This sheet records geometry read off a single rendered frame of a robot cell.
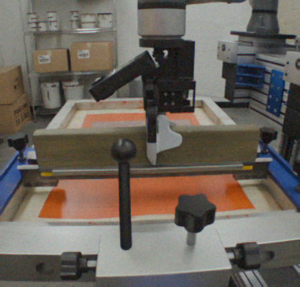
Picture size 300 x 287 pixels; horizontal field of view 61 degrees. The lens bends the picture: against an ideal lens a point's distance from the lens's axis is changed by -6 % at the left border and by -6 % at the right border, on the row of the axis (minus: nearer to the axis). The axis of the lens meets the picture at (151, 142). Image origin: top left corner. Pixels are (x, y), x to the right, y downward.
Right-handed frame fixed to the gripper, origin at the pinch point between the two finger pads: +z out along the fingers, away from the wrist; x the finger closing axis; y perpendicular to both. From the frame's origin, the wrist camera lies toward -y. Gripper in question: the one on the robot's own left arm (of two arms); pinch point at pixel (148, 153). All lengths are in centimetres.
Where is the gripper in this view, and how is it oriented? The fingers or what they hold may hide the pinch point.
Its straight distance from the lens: 49.9
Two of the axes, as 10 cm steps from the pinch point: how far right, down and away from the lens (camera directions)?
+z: 0.1, 9.1, 4.1
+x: -0.7, -4.1, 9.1
